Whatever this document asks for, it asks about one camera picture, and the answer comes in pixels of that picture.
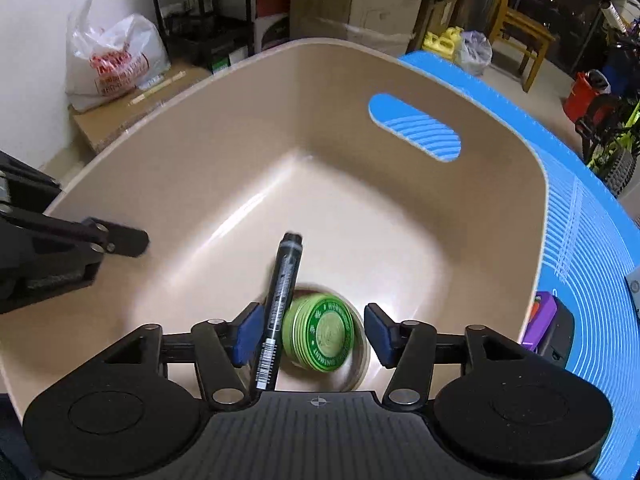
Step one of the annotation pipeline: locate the black marker pen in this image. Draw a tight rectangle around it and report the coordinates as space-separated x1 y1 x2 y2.
253 232 303 391

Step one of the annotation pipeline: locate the green round ointment tin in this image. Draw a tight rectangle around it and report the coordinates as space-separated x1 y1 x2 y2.
282 294 355 373

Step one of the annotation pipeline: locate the black rectangular device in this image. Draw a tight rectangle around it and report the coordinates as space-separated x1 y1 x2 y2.
536 295 575 368

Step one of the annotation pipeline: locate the floor cardboard box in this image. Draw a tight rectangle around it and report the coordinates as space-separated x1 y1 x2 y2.
70 62 212 154

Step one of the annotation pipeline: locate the beige plastic storage bin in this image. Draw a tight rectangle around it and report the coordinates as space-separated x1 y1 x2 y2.
1 40 547 412

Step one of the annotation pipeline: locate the white red plastic shopping bag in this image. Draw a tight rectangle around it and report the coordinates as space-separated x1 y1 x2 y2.
65 0 170 113

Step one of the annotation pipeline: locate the blue silicone baking mat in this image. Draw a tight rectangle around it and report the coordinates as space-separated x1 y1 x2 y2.
368 50 640 479

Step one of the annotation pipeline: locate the white tissue pack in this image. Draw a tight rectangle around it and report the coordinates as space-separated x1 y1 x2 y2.
625 266 640 320

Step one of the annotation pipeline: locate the black metal shelf rack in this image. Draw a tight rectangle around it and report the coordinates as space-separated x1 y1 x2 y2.
152 0 256 72

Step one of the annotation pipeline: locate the red bucket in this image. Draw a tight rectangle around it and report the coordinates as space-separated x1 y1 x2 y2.
563 70 611 122

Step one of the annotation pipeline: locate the green black bicycle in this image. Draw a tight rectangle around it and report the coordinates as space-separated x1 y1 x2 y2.
575 26 639 198

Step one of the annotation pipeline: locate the grey plastic bag on floor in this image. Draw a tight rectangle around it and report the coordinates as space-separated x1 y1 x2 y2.
454 30 492 77

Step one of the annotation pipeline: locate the yellow oil jug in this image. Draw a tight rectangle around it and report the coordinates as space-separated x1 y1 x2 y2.
422 26 463 61

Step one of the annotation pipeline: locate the wooden chair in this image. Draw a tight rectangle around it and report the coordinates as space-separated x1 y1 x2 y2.
488 0 555 93

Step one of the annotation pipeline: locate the large stacked cardboard box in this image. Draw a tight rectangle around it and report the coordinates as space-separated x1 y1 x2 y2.
290 0 422 58

